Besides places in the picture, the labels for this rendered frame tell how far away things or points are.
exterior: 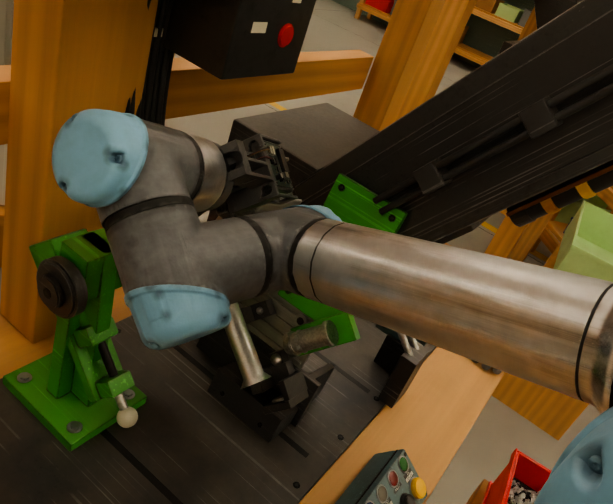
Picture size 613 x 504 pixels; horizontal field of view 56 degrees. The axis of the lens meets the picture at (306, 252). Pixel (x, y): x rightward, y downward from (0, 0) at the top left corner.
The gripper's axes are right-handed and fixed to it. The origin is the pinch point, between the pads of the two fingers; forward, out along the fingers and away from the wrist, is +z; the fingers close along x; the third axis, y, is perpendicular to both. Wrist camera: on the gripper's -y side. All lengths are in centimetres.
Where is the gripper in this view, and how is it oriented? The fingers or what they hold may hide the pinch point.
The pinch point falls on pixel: (270, 196)
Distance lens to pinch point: 77.2
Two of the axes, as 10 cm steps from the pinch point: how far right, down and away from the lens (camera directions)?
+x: -2.9, -9.5, 1.1
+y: 8.7, -3.1, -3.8
